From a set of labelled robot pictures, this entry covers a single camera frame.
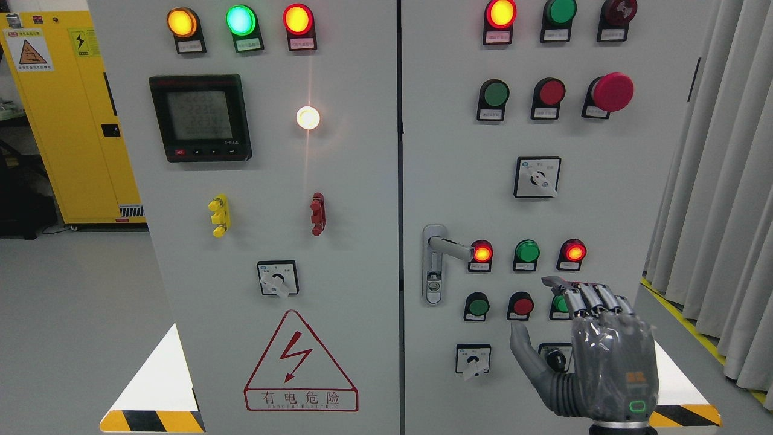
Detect grey cabinet door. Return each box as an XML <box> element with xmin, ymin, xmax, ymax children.
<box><xmin>401</xmin><ymin>1</ymin><xmax>715</xmax><ymax>434</ymax></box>
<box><xmin>88</xmin><ymin>1</ymin><xmax>400</xmax><ymax>434</ymax></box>

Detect yellow safety cabinet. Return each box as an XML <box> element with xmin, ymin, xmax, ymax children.
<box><xmin>2</xmin><ymin>11</ymin><xmax>146</xmax><ymax>225</ymax></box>

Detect red test terminal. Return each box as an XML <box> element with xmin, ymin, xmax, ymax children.
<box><xmin>310</xmin><ymin>192</ymin><xmax>326</xmax><ymax>236</ymax></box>

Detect orange indicator light top left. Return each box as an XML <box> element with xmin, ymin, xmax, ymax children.
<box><xmin>166</xmin><ymin>7</ymin><xmax>207</xmax><ymax>54</ymax></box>

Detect red emergency stop mushroom button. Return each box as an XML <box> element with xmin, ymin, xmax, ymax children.
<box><xmin>582</xmin><ymin>72</ymin><xmax>635</xmax><ymax>120</ymax></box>

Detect black digital power meter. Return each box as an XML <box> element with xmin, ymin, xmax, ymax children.
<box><xmin>149</xmin><ymin>74</ymin><xmax>253</xmax><ymax>163</ymax></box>

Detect red push button lower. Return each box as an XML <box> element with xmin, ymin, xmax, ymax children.
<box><xmin>506</xmin><ymin>291</ymin><xmax>534</xmax><ymax>320</ymax></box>

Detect left grey cabinet door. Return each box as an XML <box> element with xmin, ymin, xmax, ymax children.
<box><xmin>88</xmin><ymin>1</ymin><xmax>400</xmax><ymax>434</ymax></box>

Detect yellow test terminal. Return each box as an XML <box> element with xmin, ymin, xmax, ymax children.
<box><xmin>208</xmin><ymin>195</ymin><xmax>231</xmax><ymax>239</ymax></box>

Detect red electric danger sign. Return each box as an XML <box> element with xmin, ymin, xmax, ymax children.
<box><xmin>244</xmin><ymin>309</ymin><xmax>359</xmax><ymax>412</ymax></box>

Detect green push button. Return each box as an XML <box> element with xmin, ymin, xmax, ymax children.
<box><xmin>476</xmin><ymin>78</ymin><xmax>510</xmax><ymax>122</ymax></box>
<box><xmin>462</xmin><ymin>292</ymin><xmax>490</xmax><ymax>322</ymax></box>
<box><xmin>549</xmin><ymin>295</ymin><xmax>571</xmax><ymax>320</ymax></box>

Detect green indicator middle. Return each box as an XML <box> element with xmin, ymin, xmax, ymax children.
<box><xmin>512</xmin><ymin>239</ymin><xmax>540</xmax><ymax>272</ymax></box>

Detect red-orange indicator light left door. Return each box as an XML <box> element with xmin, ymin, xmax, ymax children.
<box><xmin>283</xmin><ymin>3</ymin><xmax>318</xmax><ymax>51</ymax></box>

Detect green indicator top right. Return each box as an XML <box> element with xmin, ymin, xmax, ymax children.
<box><xmin>540</xmin><ymin>0</ymin><xmax>577</xmax><ymax>42</ymax></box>

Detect upper right selector switch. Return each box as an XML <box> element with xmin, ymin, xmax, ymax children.
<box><xmin>513</xmin><ymin>156</ymin><xmax>562</xmax><ymax>198</ymax></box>

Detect green push button upper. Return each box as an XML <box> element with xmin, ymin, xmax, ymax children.
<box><xmin>476</xmin><ymin>78</ymin><xmax>510</xmax><ymax>122</ymax></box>

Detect green lit indicator light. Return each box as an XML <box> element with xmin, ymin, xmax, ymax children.
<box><xmin>226</xmin><ymin>4</ymin><xmax>265</xmax><ymax>53</ymax></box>

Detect left door selector switch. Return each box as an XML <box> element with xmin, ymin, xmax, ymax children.
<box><xmin>256</xmin><ymin>260</ymin><xmax>300</xmax><ymax>298</ymax></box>

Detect black key switch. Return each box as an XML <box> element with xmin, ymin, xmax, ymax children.
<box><xmin>537</xmin><ymin>343</ymin><xmax>574</xmax><ymax>373</ymax></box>

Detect red lit indicator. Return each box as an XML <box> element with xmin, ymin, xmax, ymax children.
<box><xmin>467</xmin><ymin>239</ymin><xmax>493</xmax><ymax>273</ymax></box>
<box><xmin>556</xmin><ymin>239</ymin><xmax>587</xmax><ymax>271</ymax></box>
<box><xmin>482</xmin><ymin>0</ymin><xmax>518</xmax><ymax>46</ymax></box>

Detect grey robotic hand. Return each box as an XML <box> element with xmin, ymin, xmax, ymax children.
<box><xmin>510</xmin><ymin>275</ymin><xmax>659</xmax><ymax>426</ymax></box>

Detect red push button upper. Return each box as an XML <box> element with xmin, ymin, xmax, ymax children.
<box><xmin>530</xmin><ymin>77</ymin><xmax>566</xmax><ymax>120</ymax></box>

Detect silver door handle lever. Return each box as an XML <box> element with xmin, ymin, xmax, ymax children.
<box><xmin>428</xmin><ymin>235</ymin><xmax>475</xmax><ymax>262</ymax></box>

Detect grey curtain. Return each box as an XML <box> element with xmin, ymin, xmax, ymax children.
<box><xmin>646</xmin><ymin>1</ymin><xmax>772</xmax><ymax>408</ymax></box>

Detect red push button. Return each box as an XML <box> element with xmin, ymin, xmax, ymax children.
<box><xmin>506</xmin><ymin>291</ymin><xmax>534</xmax><ymax>320</ymax></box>
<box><xmin>530</xmin><ymin>77</ymin><xmax>566</xmax><ymax>120</ymax></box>

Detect dark red buzzer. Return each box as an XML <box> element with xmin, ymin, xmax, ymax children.
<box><xmin>597</xmin><ymin>0</ymin><xmax>638</xmax><ymax>42</ymax></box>

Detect white lit indicator light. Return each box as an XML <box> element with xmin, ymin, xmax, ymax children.
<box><xmin>296</xmin><ymin>105</ymin><xmax>321</xmax><ymax>131</ymax></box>

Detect red lit indicator left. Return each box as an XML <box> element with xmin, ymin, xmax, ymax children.
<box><xmin>467</xmin><ymin>239</ymin><xmax>493</xmax><ymax>273</ymax></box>

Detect silver handle lock base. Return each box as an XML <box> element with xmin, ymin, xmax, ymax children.
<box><xmin>422</xmin><ymin>225</ymin><xmax>447</xmax><ymax>305</ymax></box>

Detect right grey cabinet door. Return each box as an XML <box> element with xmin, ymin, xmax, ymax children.
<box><xmin>401</xmin><ymin>1</ymin><xmax>715</xmax><ymax>434</ymax></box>

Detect red lit indicator top right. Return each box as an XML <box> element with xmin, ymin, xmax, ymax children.
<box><xmin>482</xmin><ymin>0</ymin><xmax>518</xmax><ymax>46</ymax></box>

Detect green push button lower left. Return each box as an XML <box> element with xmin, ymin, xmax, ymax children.
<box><xmin>462</xmin><ymin>292</ymin><xmax>490</xmax><ymax>322</ymax></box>

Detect green push button lower right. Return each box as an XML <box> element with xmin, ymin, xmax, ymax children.
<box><xmin>549</xmin><ymin>295</ymin><xmax>571</xmax><ymax>320</ymax></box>

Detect lower white selector switch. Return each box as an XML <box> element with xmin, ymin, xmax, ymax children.
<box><xmin>455</xmin><ymin>343</ymin><xmax>492</xmax><ymax>381</ymax></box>

